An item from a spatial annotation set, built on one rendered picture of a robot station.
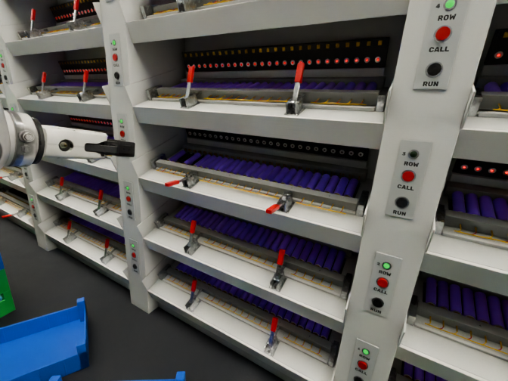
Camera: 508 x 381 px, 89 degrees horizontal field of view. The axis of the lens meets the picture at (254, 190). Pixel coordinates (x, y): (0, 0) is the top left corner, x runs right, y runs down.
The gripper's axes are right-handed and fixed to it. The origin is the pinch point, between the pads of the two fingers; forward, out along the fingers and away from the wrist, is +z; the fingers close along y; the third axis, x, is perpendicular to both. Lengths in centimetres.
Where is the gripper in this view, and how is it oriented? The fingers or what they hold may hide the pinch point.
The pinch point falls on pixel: (119, 147)
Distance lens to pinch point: 62.7
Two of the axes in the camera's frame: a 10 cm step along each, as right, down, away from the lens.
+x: -1.4, 9.8, 1.5
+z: 4.9, -0.7, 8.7
